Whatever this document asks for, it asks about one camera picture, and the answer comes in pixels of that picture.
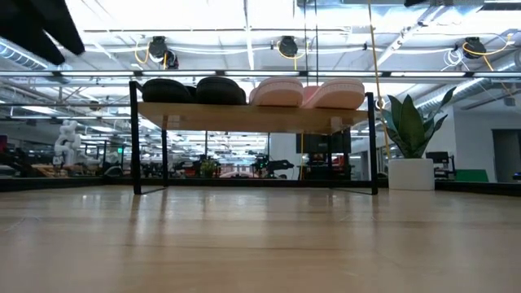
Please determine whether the pink foam slide sandal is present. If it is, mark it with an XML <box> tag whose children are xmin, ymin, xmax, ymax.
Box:
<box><xmin>248</xmin><ymin>76</ymin><xmax>305</xmax><ymax>107</ymax></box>
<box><xmin>303</xmin><ymin>77</ymin><xmax>366</xmax><ymax>110</ymax></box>

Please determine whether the black foam slide sandal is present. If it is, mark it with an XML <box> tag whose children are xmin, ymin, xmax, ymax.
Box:
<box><xmin>195</xmin><ymin>76</ymin><xmax>248</xmax><ymax>106</ymax></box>
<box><xmin>141</xmin><ymin>77</ymin><xmax>196</xmax><ymax>104</ymax></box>

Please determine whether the small green plant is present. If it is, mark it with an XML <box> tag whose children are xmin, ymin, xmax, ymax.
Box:
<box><xmin>199</xmin><ymin>158</ymin><xmax>218</xmax><ymax>179</ymax></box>

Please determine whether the dark monitor screen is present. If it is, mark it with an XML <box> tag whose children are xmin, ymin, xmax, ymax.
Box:
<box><xmin>296</xmin><ymin>131</ymin><xmax>352</xmax><ymax>155</ymax></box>

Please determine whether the green leafy plant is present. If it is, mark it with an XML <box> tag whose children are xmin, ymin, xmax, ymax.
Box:
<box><xmin>380</xmin><ymin>85</ymin><xmax>458</xmax><ymax>160</ymax></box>

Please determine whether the white plant pot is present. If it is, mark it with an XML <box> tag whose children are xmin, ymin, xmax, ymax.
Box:
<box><xmin>387</xmin><ymin>157</ymin><xmax>436</xmax><ymax>191</ymax></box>

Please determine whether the overhead rig light bar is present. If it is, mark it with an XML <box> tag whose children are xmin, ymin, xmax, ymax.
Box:
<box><xmin>0</xmin><ymin>68</ymin><xmax>521</xmax><ymax>79</ymax></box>

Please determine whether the white robot figure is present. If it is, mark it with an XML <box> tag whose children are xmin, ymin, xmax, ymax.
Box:
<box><xmin>53</xmin><ymin>119</ymin><xmax>83</xmax><ymax>167</ymax></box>

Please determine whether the green board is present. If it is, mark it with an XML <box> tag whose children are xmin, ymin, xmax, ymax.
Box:
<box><xmin>454</xmin><ymin>168</ymin><xmax>490</xmax><ymax>183</ymax></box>

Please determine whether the dark door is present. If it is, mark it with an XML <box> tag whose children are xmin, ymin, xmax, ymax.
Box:
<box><xmin>491</xmin><ymin>128</ymin><xmax>521</xmax><ymax>183</ymax></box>

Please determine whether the wooden shelf with black frame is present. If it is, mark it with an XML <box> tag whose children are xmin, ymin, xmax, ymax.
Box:
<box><xmin>128</xmin><ymin>80</ymin><xmax>379</xmax><ymax>195</ymax></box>

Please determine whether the black ceiling cable reel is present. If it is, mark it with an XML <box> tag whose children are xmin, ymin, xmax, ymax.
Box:
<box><xmin>278</xmin><ymin>35</ymin><xmax>300</xmax><ymax>59</ymax></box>
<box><xmin>147</xmin><ymin>35</ymin><xmax>180</xmax><ymax>70</ymax></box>
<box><xmin>463</xmin><ymin>36</ymin><xmax>488</xmax><ymax>60</ymax></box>

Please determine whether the black hanging cable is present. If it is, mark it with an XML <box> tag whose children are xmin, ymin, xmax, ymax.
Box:
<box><xmin>315</xmin><ymin>0</ymin><xmax>320</xmax><ymax>85</ymax></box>
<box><xmin>302</xmin><ymin>0</ymin><xmax>308</xmax><ymax>79</ymax></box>

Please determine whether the yellow hanging cord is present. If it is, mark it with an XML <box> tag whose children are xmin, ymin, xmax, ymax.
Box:
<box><xmin>367</xmin><ymin>0</ymin><xmax>392</xmax><ymax>160</ymax></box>

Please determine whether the black table border rail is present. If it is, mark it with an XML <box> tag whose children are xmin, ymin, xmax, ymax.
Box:
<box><xmin>0</xmin><ymin>175</ymin><xmax>521</xmax><ymax>198</ymax></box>

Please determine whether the silver ventilation duct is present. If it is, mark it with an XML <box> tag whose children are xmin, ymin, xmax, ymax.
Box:
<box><xmin>414</xmin><ymin>50</ymin><xmax>521</xmax><ymax>119</ymax></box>

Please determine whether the yellow coiled cord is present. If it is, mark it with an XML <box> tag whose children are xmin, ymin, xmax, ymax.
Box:
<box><xmin>462</xmin><ymin>33</ymin><xmax>514</xmax><ymax>98</ymax></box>

